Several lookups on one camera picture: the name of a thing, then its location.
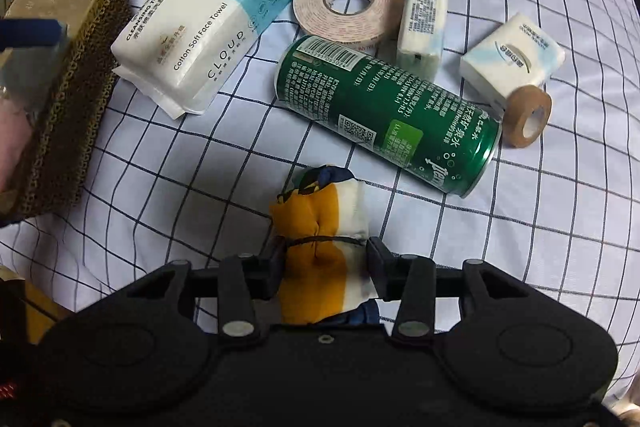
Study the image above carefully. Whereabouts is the orange navy patterned cloth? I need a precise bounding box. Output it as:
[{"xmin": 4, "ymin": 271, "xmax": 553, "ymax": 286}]
[{"xmin": 270, "ymin": 165, "xmax": 380, "ymax": 326}]

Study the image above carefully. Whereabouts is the large cloud tissue pack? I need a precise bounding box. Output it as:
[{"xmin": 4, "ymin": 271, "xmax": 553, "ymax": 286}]
[{"xmin": 111, "ymin": 0, "xmax": 292, "ymax": 119}]

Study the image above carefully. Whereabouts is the wide pink tape roll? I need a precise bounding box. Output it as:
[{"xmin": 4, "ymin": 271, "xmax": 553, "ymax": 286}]
[{"xmin": 293, "ymin": 0, "xmax": 405, "ymax": 50}]

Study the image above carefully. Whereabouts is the small white tissue pack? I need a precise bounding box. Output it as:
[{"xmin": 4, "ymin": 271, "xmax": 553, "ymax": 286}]
[{"xmin": 396, "ymin": 0, "xmax": 448, "ymax": 82}]

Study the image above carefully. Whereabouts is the pink soft cloth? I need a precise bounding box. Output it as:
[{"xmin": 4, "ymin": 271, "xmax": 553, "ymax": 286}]
[{"xmin": 0, "ymin": 98, "xmax": 32, "ymax": 192}]

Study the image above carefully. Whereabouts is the checked white tablecloth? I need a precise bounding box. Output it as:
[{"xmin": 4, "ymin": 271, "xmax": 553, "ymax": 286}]
[{"xmin": 1, "ymin": 0, "xmax": 639, "ymax": 395}]

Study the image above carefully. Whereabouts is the green drink can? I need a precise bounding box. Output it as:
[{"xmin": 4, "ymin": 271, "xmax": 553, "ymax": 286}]
[{"xmin": 274, "ymin": 36, "xmax": 501, "ymax": 197}]

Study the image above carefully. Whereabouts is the small brown tape roll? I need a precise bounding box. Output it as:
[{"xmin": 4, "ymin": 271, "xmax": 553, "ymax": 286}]
[{"xmin": 502, "ymin": 86, "xmax": 552, "ymax": 148}]

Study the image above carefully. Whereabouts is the woven basket with handle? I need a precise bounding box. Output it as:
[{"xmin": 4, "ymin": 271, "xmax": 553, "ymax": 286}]
[{"xmin": 1, "ymin": 0, "xmax": 131, "ymax": 225}]

